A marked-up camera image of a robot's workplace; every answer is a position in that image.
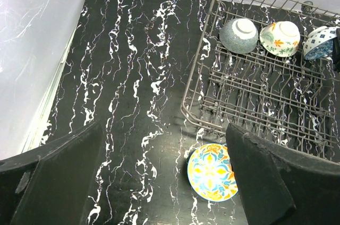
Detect blue white pattern bowl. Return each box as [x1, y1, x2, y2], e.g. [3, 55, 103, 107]
[303, 26, 339, 60]

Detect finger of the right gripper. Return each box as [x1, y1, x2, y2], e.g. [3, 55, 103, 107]
[331, 28, 340, 73]

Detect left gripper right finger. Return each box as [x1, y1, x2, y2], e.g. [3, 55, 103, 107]
[225, 123, 339, 224]

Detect orange flower green leaf bowl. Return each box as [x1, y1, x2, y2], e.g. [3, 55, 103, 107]
[259, 21, 301, 57]

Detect orange blue floral bowl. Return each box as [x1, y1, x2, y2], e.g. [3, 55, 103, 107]
[187, 143, 238, 202]

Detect grey speckled bowl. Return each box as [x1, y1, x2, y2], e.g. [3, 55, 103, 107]
[219, 18, 259, 54]

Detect grey wire dish rack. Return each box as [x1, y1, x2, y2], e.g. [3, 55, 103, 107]
[181, 0, 339, 162]

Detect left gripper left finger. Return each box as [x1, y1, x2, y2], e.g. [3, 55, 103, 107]
[1, 122, 104, 224]

